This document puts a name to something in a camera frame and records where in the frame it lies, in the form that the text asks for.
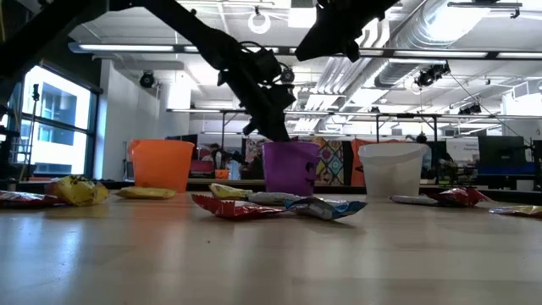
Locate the colourful patterned cloth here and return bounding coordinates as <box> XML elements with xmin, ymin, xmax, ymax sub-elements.
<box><xmin>316</xmin><ymin>138</ymin><xmax>345</xmax><ymax>186</ymax></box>

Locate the person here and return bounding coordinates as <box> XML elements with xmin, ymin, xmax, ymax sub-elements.
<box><xmin>207</xmin><ymin>142</ymin><xmax>228</xmax><ymax>169</ymax></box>

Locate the black ceiling spotlight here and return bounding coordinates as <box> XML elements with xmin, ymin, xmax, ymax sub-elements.
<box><xmin>413</xmin><ymin>62</ymin><xmax>451</xmax><ymax>89</ymax></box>

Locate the red candy pack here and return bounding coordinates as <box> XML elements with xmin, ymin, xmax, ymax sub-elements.
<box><xmin>0</xmin><ymin>190</ymin><xmax>64</xmax><ymax>209</ymax></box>
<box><xmin>425</xmin><ymin>186</ymin><xmax>492</xmax><ymax>208</ymax></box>
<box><xmin>191</xmin><ymin>193</ymin><xmax>289</xmax><ymax>221</ymax></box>

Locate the large dark-framed window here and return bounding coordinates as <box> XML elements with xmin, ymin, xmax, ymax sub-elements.
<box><xmin>16</xmin><ymin>63</ymin><xmax>101</xmax><ymax>179</ymax></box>

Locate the white plastic bucket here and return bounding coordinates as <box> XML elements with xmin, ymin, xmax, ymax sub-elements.
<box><xmin>357</xmin><ymin>142</ymin><xmax>429</xmax><ymax>198</ymax></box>

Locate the black computer monitor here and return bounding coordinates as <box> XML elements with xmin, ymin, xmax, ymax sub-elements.
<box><xmin>477</xmin><ymin>135</ymin><xmax>529</xmax><ymax>167</ymax></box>

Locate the black metal frame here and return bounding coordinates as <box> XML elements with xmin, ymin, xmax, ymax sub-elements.
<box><xmin>219</xmin><ymin>108</ymin><xmax>285</xmax><ymax>143</ymax></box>
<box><xmin>375</xmin><ymin>112</ymin><xmax>444</xmax><ymax>143</ymax></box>

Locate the black tripod stand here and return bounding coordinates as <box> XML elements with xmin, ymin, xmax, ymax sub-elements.
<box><xmin>25</xmin><ymin>83</ymin><xmax>42</xmax><ymax>179</ymax></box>

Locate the silver flat snack packet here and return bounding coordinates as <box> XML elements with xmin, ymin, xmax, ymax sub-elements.
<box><xmin>389</xmin><ymin>194</ymin><xmax>441</xmax><ymax>207</ymax></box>

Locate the white ring light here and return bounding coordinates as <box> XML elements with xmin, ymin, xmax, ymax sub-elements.
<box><xmin>247</xmin><ymin>10</ymin><xmax>272</xmax><ymax>35</ymax></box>

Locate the black overhead light rail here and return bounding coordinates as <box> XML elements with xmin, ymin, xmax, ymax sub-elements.
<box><xmin>69</xmin><ymin>41</ymin><xmax>542</xmax><ymax>60</ymax></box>

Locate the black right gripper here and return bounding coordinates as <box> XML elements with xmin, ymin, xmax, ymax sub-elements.
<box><xmin>295</xmin><ymin>0</ymin><xmax>401</xmax><ymax>63</ymax></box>

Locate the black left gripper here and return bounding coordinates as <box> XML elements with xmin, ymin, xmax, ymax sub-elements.
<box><xmin>218</xmin><ymin>58</ymin><xmax>296</xmax><ymax>142</ymax></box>

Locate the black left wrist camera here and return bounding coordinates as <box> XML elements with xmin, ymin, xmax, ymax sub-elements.
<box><xmin>249</xmin><ymin>46</ymin><xmax>283</xmax><ymax>84</ymax></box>

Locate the orange plastic bucket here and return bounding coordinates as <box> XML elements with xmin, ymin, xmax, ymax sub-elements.
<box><xmin>129</xmin><ymin>138</ymin><xmax>196</xmax><ymax>194</ymax></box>

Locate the orange fabric panel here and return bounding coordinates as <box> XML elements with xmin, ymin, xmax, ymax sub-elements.
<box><xmin>350</xmin><ymin>138</ymin><xmax>368</xmax><ymax>187</ymax></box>

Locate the purple plastic bucket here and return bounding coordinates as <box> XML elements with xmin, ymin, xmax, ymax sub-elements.
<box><xmin>261</xmin><ymin>141</ymin><xmax>322</xmax><ymax>197</ymax></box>

